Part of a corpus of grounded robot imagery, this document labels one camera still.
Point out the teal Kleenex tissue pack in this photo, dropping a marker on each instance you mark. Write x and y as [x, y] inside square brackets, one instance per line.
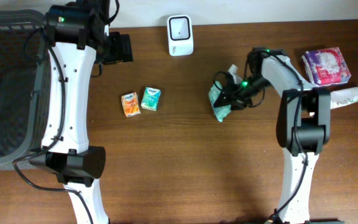
[150, 99]

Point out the orange Kleenex tissue pack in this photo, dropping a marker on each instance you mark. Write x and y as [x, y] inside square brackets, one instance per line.
[130, 104]

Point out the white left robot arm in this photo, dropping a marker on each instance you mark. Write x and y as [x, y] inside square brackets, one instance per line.
[78, 37]

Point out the grey plastic mesh basket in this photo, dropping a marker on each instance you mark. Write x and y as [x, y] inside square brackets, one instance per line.
[24, 85]

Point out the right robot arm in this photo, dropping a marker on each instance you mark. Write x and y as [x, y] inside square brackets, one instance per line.
[303, 123]

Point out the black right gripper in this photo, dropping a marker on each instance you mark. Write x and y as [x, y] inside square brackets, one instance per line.
[232, 95]

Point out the teal wet wipes packet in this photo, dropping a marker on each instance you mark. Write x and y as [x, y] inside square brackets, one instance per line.
[221, 112]

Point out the white barcode scanner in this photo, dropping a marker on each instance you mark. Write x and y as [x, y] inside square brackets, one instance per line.
[180, 35]

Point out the white tube brown cap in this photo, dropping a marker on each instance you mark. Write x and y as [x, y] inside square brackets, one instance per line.
[345, 97]

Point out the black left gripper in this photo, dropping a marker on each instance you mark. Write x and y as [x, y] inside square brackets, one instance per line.
[122, 46]

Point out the red purple plastic pack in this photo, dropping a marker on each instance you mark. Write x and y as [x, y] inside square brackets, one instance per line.
[326, 67]

